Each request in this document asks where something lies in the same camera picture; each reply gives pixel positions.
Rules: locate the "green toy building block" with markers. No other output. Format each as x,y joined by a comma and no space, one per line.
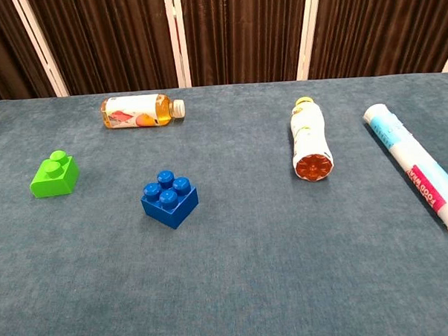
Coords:
55,181

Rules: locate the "blue toy building block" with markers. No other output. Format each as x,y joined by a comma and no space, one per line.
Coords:
170,207

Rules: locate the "blue-grey table cloth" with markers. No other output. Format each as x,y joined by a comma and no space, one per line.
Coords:
227,249

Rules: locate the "white-labelled bottle yellow cap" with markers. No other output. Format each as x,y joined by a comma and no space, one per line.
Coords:
309,142

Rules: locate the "amber juice bottle white cap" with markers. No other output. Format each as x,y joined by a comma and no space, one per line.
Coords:
139,111

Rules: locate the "dark brown curtain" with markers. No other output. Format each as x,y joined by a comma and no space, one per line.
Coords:
240,33

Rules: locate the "food wrap roll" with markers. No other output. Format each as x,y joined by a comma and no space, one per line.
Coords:
413,159

